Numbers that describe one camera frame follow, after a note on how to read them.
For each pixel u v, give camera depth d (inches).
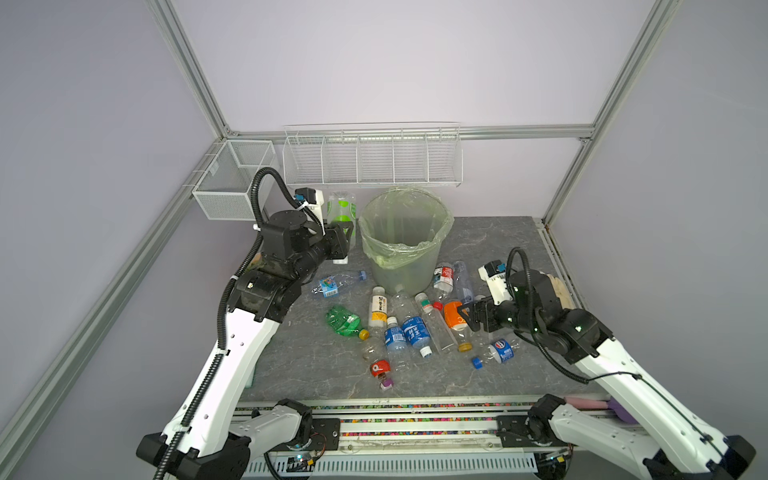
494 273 24.4
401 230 40.5
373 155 39.1
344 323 35.9
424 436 29.7
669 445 16.0
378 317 35.0
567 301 38.6
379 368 31.5
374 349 34.8
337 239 21.8
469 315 25.9
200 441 14.2
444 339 35.1
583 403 30.2
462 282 38.9
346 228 25.0
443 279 38.3
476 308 24.4
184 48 29.1
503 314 24.3
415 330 33.5
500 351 32.4
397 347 32.5
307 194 21.0
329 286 37.8
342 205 24.9
